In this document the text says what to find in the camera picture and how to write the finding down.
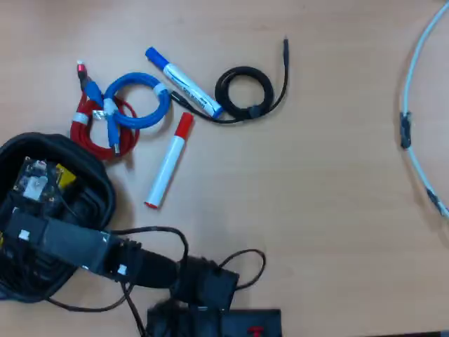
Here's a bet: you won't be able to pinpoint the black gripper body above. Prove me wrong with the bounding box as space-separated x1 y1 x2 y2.
3 206 48 249

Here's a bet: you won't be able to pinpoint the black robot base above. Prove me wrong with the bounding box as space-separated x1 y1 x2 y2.
146 301 283 337

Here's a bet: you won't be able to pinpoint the black plastic tray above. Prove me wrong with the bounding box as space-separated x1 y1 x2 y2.
0 132 116 303

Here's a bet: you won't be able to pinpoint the red cap whiteboard marker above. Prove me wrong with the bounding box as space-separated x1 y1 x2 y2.
144 112 195 211

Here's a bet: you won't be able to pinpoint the blue cap whiteboard marker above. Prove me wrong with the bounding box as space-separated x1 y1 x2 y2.
145 46 225 119

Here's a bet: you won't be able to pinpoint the large black tape wrap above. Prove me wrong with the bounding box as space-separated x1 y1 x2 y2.
399 111 413 149

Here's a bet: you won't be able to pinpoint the small black tape wrap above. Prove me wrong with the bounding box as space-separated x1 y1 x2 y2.
426 188 443 213

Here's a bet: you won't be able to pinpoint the bare board wrist camera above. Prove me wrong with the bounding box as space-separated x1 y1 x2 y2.
13 157 67 213

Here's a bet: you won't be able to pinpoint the red coiled USB cable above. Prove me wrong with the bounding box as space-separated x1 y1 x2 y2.
69 60 140 161

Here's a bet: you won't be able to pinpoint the thin robot servo wires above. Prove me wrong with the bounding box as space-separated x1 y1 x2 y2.
45 248 267 337

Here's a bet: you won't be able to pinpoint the black camera cable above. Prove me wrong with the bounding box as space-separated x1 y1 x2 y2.
55 192 190 267

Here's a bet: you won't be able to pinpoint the blue coiled USB cable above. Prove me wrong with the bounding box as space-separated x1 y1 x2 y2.
86 72 173 155

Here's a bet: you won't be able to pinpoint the black coiled cable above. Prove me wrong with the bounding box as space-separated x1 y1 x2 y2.
170 34 290 124

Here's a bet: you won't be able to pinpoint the white curved cable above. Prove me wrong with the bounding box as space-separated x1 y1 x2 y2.
401 1 449 220

